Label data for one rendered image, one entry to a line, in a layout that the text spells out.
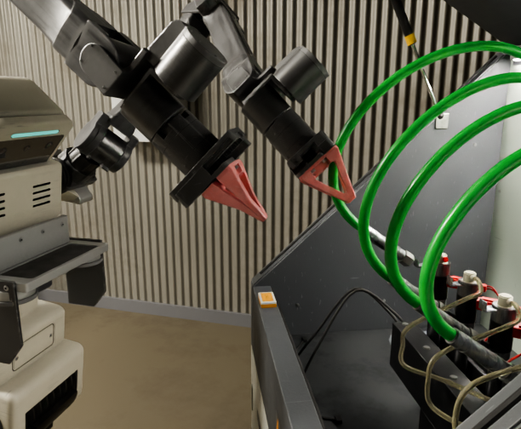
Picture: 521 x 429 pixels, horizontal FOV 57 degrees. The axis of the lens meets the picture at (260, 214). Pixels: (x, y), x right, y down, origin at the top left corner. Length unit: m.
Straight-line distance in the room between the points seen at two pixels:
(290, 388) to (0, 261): 0.57
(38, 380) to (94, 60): 0.72
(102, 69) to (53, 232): 0.57
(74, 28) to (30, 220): 0.55
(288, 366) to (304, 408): 0.10
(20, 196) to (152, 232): 2.03
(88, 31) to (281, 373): 0.52
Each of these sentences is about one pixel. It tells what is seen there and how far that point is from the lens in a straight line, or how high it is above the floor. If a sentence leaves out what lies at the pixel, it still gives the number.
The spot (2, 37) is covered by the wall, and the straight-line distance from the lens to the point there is 3.49.
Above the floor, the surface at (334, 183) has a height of 1.23.
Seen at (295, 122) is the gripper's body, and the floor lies 1.31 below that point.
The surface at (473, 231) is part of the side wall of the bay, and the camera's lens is 1.18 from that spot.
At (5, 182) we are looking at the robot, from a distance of 1.00.
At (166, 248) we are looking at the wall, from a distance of 3.01.
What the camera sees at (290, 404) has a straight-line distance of 0.69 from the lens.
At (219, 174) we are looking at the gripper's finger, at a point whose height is 1.27.
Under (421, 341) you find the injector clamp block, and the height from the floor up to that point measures 0.98.
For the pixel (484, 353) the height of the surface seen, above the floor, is 1.09.
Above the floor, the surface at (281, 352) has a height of 0.95.
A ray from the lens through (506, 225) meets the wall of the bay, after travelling 1.15.
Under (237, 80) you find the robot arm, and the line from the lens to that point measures 0.75.
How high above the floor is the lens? 1.35
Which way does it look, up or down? 14 degrees down
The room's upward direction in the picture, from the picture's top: straight up
